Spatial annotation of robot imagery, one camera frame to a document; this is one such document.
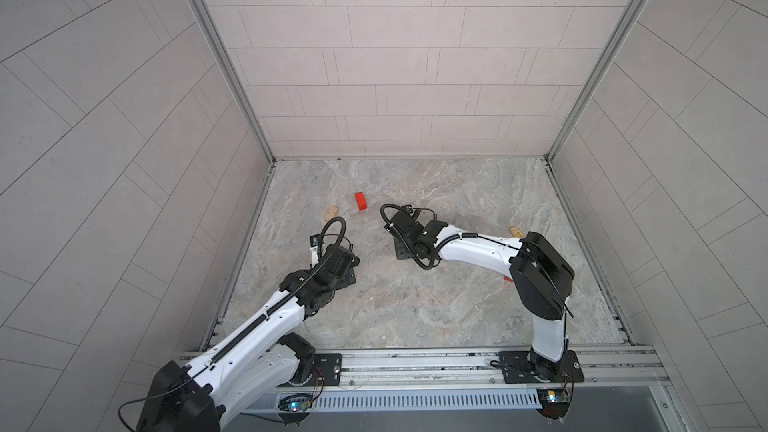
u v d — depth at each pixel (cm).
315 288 55
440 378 70
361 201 101
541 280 49
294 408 64
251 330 46
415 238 65
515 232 95
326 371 71
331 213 99
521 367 71
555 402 68
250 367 44
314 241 70
